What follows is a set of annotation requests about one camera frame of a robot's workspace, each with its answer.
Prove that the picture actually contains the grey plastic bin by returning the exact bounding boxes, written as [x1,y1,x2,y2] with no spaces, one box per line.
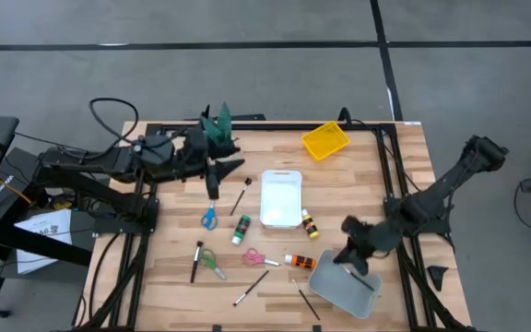
[308,249,383,320]

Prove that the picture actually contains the black aluminium table frame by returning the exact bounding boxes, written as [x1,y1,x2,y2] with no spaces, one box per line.
[69,120,478,332]

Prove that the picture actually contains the white plastic bin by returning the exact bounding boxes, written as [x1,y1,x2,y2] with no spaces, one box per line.
[259,169,303,231]

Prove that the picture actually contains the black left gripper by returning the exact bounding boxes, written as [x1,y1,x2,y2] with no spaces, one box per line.
[176,126,246,200]

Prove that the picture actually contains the black equipment box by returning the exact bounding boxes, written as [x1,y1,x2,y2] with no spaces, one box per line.
[0,146,41,221]

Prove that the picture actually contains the black cable mount bracket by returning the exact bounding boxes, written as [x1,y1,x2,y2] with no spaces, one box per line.
[337,106,354,128]

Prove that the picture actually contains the yellow mesh basket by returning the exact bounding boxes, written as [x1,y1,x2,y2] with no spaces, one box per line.
[301,120,352,162]

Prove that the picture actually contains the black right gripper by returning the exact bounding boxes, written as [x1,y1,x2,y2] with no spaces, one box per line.
[333,215,403,277]

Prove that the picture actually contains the green-handled scissors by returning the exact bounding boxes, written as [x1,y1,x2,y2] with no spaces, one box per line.
[198,248,228,281]

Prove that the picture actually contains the thin black floor cable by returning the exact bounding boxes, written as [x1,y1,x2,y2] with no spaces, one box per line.
[14,132,87,153]

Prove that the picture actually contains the yellow paint bottle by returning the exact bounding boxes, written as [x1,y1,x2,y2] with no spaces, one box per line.
[300,207,321,240]

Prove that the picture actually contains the black wide-head paintbrush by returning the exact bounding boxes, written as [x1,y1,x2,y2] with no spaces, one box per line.
[229,177,254,217]

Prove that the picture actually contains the thick black paintbrush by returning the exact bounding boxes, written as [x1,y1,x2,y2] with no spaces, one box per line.
[189,240,205,284]

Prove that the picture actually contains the green plant in white pot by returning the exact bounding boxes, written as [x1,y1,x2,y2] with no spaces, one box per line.
[199,101,235,145]

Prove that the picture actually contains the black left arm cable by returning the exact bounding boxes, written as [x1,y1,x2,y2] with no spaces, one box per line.
[88,97,140,148]

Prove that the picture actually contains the pink-handled scissors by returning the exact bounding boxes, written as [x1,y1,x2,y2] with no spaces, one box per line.
[241,247,281,267]

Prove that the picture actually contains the black triangular bracket piece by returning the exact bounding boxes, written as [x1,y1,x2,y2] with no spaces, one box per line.
[426,265,450,292]

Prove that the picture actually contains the yellow cable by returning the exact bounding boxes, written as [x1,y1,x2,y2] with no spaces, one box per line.
[0,174,34,207]

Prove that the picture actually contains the white paper sheet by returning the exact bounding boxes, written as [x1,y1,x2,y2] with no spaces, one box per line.
[14,207,74,276]

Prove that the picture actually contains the orange paint bottle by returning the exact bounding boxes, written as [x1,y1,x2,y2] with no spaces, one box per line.
[283,253,317,271]

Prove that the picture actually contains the black table cable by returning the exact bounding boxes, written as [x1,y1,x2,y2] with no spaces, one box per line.
[350,118,422,193]

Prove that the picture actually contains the green paint bottle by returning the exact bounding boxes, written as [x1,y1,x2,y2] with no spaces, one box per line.
[230,214,252,246]

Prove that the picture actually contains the blue-handled scissors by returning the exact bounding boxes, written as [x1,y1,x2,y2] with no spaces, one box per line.
[200,198,219,231]

